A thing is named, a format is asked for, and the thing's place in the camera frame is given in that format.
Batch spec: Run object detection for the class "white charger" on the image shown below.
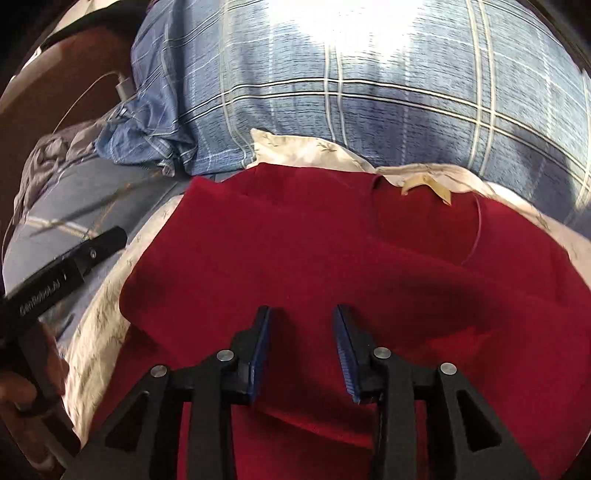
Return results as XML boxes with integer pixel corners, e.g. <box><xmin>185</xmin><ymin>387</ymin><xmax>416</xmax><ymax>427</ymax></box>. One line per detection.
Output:
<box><xmin>115</xmin><ymin>69</ymin><xmax>140</xmax><ymax>103</ymax></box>

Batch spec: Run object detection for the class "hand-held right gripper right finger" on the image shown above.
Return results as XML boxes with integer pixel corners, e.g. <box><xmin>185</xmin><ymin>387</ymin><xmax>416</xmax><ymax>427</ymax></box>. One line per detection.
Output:
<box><xmin>333</xmin><ymin>305</ymin><xmax>541</xmax><ymax>480</ymax></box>

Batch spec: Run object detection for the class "cream leaf-print pillow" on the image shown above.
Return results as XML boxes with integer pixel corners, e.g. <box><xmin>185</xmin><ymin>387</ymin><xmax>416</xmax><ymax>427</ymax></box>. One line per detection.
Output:
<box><xmin>69</xmin><ymin>128</ymin><xmax>591</xmax><ymax>444</ymax></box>

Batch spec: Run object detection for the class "dark cloth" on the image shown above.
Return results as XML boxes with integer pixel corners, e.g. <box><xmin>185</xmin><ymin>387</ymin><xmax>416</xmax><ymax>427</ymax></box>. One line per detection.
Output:
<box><xmin>39</xmin><ymin>0</ymin><xmax>155</xmax><ymax>52</ymax></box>

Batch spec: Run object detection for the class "blue plaid quilt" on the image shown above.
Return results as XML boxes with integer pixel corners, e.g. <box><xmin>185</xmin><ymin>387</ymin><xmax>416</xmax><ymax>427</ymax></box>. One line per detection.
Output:
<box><xmin>97</xmin><ymin>0</ymin><xmax>591</xmax><ymax>227</ymax></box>

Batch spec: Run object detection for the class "white charger cable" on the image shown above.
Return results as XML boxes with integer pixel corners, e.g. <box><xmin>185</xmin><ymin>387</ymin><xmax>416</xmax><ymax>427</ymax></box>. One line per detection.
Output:
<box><xmin>50</xmin><ymin>71</ymin><xmax>122</xmax><ymax>136</ymax></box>

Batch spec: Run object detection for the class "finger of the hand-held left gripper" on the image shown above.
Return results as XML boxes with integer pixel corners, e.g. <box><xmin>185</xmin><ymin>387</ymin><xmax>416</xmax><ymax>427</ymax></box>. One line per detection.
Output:
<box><xmin>69</xmin><ymin>226</ymin><xmax>129</xmax><ymax>280</ymax></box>

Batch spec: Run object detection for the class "person's left hand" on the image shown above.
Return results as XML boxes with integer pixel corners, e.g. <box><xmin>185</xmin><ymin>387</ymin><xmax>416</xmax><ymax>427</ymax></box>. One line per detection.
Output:
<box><xmin>0</xmin><ymin>364</ymin><xmax>42</xmax><ymax>418</ymax></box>

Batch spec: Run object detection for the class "dark red knit garment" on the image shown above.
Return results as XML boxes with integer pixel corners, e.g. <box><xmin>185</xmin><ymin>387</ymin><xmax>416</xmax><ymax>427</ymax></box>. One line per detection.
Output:
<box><xmin>90</xmin><ymin>164</ymin><xmax>591</xmax><ymax>480</ymax></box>

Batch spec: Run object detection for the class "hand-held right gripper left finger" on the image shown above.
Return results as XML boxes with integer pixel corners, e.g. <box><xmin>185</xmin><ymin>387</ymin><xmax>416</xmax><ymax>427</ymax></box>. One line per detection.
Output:
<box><xmin>62</xmin><ymin>305</ymin><xmax>272</xmax><ymax>480</ymax></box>

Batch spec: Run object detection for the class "brown wooden headboard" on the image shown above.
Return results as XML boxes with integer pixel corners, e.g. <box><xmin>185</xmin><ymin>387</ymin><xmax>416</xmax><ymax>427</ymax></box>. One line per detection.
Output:
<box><xmin>0</xmin><ymin>34</ymin><xmax>136</xmax><ymax>185</ymax></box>

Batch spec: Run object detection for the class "grey crumpled cloth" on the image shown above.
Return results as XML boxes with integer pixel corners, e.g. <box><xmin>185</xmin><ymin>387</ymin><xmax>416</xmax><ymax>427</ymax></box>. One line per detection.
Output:
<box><xmin>14</xmin><ymin>124</ymin><xmax>109</xmax><ymax>210</ymax></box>

